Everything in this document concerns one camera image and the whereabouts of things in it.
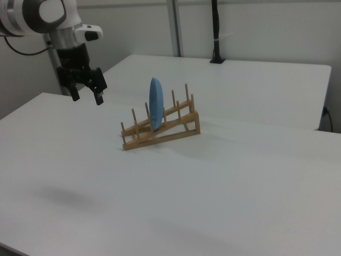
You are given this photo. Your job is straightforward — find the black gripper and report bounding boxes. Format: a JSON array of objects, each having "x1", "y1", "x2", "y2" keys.
[{"x1": 56, "y1": 43, "x2": 108, "y2": 106}]

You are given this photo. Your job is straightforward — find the blue round plate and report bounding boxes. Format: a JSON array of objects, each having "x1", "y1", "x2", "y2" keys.
[{"x1": 149, "y1": 77, "x2": 164, "y2": 132}]

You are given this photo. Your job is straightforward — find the wooden plate rack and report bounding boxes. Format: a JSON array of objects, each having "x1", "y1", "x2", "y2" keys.
[{"x1": 120, "y1": 83, "x2": 201, "y2": 152}]

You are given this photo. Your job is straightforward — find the brown robot cable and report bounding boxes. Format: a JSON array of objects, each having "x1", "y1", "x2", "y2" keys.
[{"x1": 3, "y1": 35, "x2": 52, "y2": 57}]

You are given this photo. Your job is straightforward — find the aluminium frame post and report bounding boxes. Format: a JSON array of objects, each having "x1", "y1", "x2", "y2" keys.
[{"x1": 167, "y1": 0, "x2": 185, "y2": 58}]

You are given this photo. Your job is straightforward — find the black power cable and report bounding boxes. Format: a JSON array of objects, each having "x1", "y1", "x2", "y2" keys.
[{"x1": 322, "y1": 106, "x2": 334, "y2": 132}]

